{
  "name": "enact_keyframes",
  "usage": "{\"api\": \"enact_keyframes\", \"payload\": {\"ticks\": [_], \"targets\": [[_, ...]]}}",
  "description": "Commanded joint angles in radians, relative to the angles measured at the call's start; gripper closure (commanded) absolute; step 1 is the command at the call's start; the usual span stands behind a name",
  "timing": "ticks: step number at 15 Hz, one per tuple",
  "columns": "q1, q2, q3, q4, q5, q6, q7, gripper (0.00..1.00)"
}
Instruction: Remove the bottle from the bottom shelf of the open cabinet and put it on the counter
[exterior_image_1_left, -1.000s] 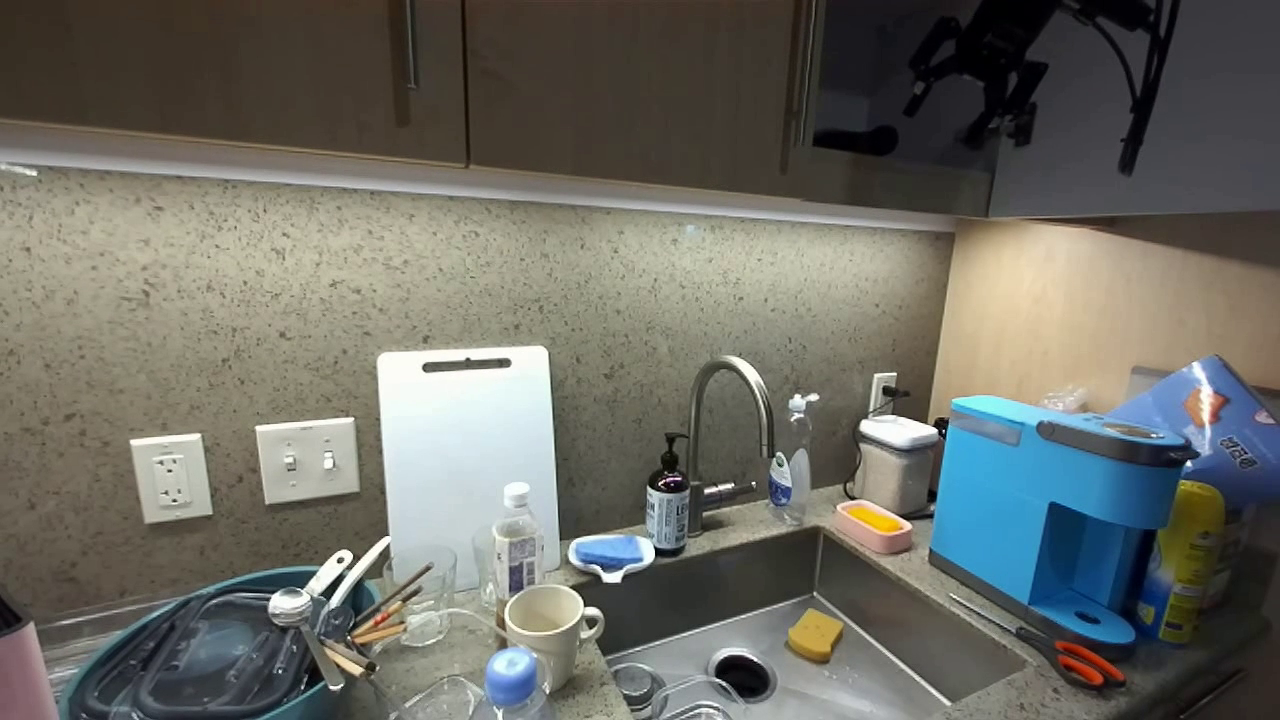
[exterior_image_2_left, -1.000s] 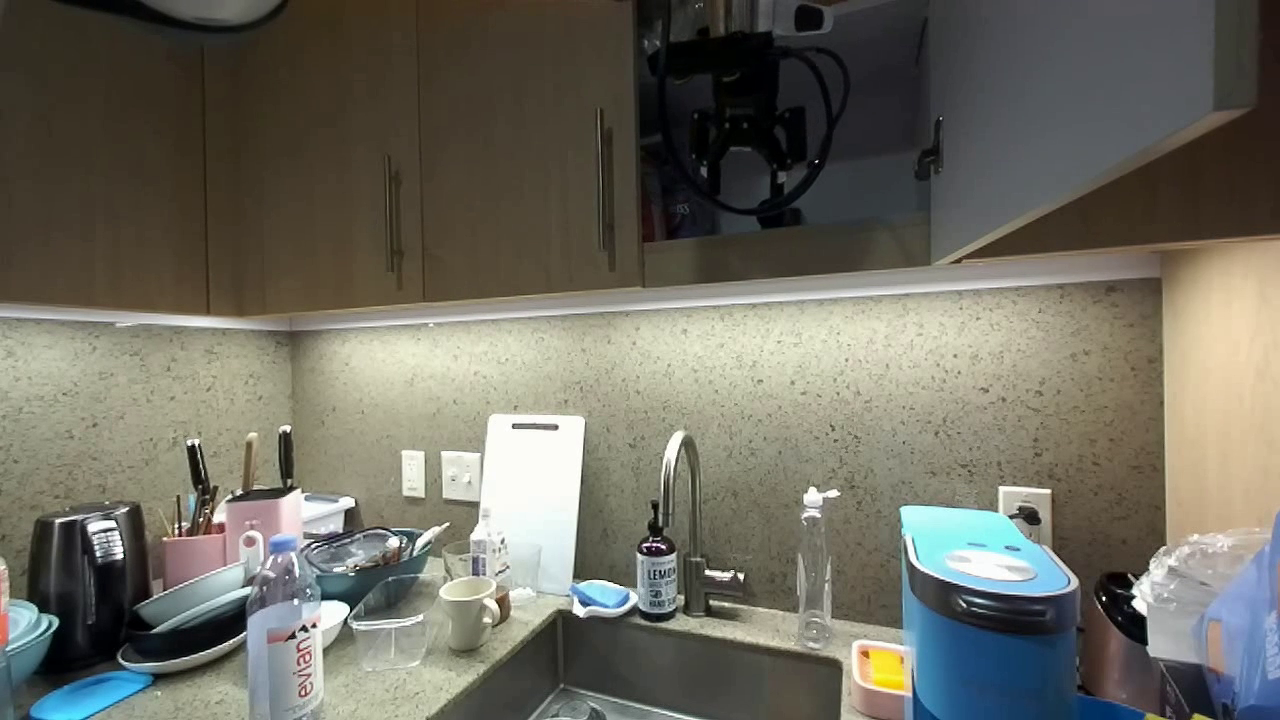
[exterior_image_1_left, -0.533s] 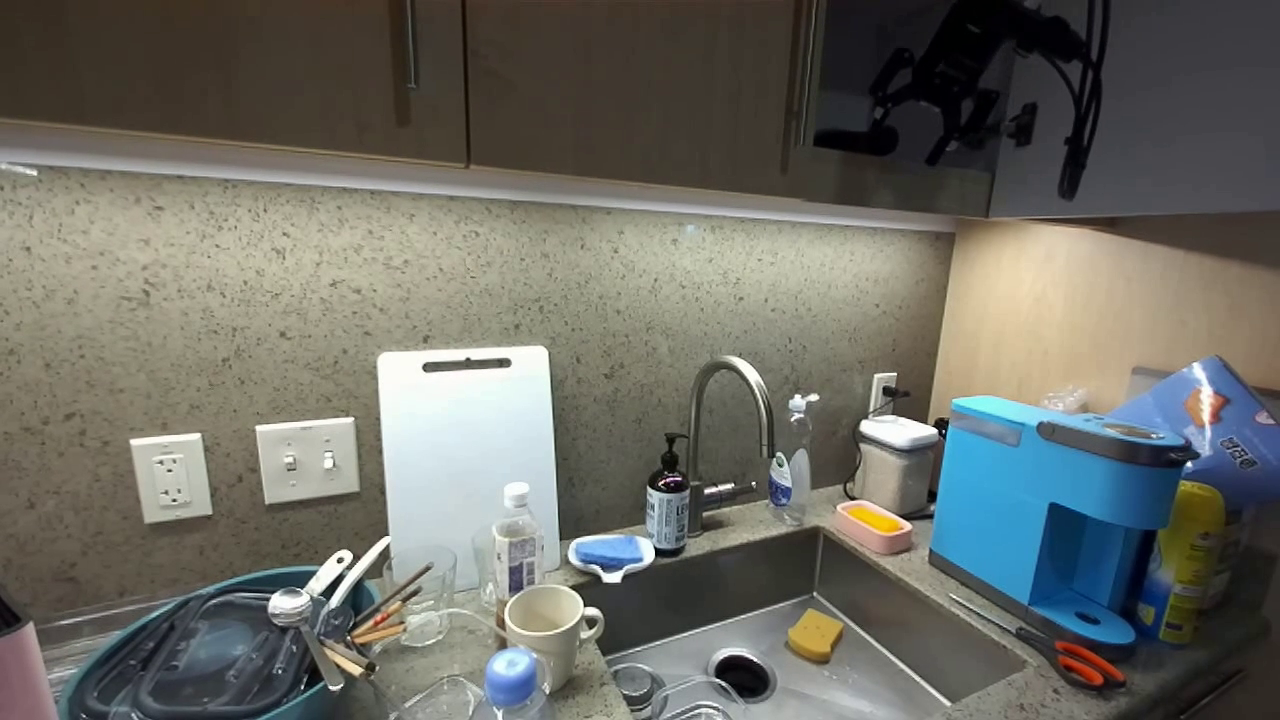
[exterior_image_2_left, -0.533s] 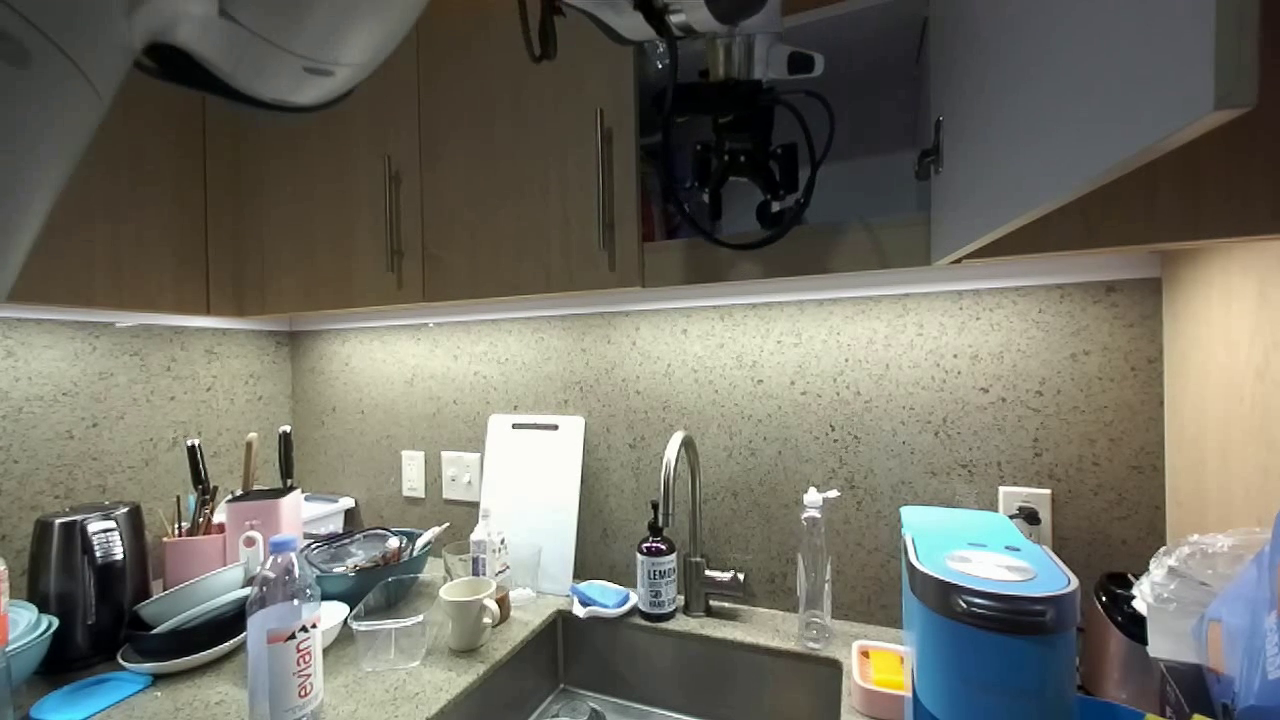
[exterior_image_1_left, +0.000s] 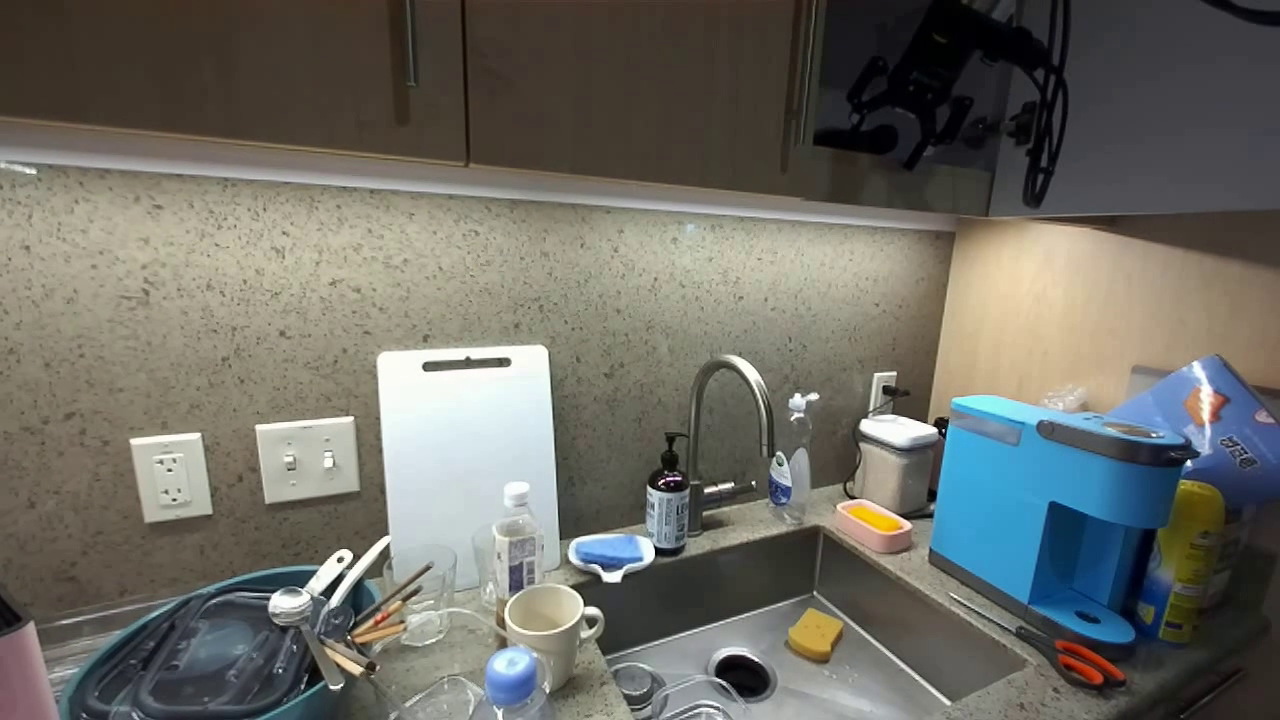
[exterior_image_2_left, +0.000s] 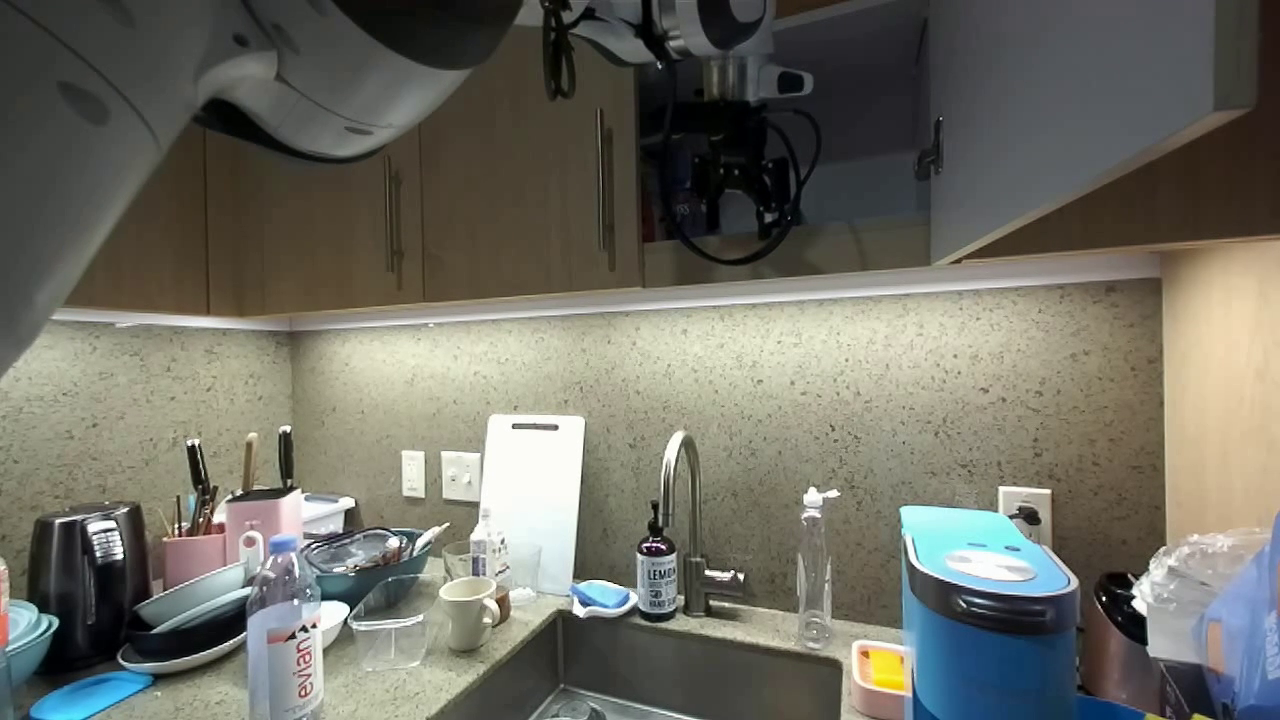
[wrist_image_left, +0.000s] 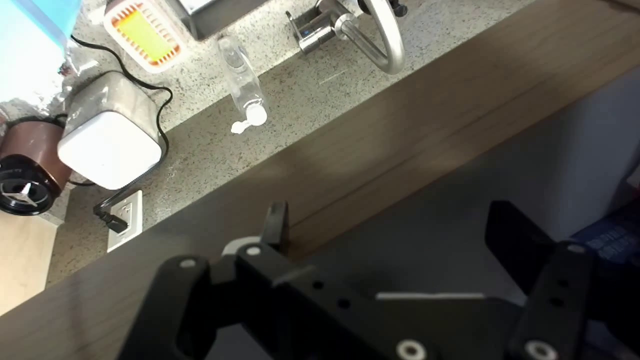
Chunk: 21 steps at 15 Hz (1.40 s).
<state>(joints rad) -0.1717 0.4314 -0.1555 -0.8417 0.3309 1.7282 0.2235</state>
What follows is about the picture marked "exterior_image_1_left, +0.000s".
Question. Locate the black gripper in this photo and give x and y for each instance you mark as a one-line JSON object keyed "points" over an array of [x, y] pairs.
{"points": [[967, 47]]}

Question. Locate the dark cabinet door hinge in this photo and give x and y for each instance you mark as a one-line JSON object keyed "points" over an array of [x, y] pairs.
{"points": [[1027, 126]]}

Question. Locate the grey open cabinet door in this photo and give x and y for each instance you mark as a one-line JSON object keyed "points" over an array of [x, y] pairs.
{"points": [[1161, 106]]}

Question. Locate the wood cabinet door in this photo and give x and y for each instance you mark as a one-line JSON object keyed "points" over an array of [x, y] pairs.
{"points": [[203, 65], [627, 80]]}

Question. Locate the clear spray bottle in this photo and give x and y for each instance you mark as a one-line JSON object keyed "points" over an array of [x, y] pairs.
{"points": [[796, 475]]}

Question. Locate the under-cabinet light strip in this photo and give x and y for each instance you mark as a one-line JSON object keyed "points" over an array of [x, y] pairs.
{"points": [[467, 180]]}

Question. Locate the dark soap pump bottle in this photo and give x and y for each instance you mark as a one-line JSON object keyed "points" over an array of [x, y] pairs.
{"points": [[664, 515]]}

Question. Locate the yellow plastic bottle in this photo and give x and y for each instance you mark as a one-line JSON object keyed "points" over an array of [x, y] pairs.
{"points": [[1185, 561]]}

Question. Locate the small clear white-capped bottle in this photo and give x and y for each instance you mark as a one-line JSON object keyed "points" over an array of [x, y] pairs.
{"points": [[514, 555]]}

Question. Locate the water bottle with blue cap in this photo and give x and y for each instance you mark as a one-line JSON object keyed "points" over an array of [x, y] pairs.
{"points": [[514, 681]]}

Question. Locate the white outlet with plug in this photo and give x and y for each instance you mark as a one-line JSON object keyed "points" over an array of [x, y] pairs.
{"points": [[880, 392]]}

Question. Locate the steel gooseneck faucet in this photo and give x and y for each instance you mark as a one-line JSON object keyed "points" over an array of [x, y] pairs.
{"points": [[693, 425]]}

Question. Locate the flat yellow sponge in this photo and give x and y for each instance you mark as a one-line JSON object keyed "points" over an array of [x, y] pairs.
{"points": [[873, 516]]}

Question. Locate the blue coffee maker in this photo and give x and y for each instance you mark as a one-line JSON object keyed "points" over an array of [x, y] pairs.
{"points": [[995, 507]]}

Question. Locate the pink sponge tray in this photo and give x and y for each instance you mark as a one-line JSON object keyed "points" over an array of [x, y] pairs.
{"points": [[873, 542]]}

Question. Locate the blue printed bag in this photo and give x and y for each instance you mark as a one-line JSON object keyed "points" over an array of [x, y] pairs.
{"points": [[1235, 425]]}

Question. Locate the thick yellow sponge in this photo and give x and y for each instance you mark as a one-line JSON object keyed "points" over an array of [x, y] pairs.
{"points": [[813, 633]]}

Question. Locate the white sponge dish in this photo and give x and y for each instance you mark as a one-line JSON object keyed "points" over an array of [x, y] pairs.
{"points": [[612, 572]]}

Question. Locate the stainless steel sink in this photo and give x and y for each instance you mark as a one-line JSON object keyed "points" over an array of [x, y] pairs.
{"points": [[852, 667]]}

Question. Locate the white cutting board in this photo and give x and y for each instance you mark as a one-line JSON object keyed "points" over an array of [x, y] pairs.
{"points": [[467, 455]]}

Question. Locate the cream ceramic mug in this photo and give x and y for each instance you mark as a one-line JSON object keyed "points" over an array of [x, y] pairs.
{"points": [[540, 633]]}

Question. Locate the clear drinking glass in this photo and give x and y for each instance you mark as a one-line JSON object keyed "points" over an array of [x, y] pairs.
{"points": [[429, 600]]}

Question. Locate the wooden chopstick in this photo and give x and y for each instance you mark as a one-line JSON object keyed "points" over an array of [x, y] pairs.
{"points": [[392, 596], [382, 627]]}

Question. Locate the white serving spoon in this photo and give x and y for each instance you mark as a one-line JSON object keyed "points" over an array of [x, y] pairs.
{"points": [[358, 565]]}

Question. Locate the clear food container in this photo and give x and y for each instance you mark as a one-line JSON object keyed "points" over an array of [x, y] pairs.
{"points": [[447, 693]]}

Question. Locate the white ladle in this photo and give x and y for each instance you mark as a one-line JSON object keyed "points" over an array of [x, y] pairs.
{"points": [[296, 600]]}

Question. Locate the black food container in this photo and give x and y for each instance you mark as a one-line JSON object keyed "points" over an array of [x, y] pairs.
{"points": [[223, 662]]}

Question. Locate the teal dish bin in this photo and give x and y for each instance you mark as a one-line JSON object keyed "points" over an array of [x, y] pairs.
{"points": [[102, 667]]}

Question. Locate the pink knife block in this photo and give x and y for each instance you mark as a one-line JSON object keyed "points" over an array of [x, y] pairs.
{"points": [[22, 667]]}

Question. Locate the white light switch plate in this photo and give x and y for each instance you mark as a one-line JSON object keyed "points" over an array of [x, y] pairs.
{"points": [[308, 463]]}

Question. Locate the white duplex wall outlet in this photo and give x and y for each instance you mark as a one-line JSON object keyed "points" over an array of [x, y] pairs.
{"points": [[171, 479]]}

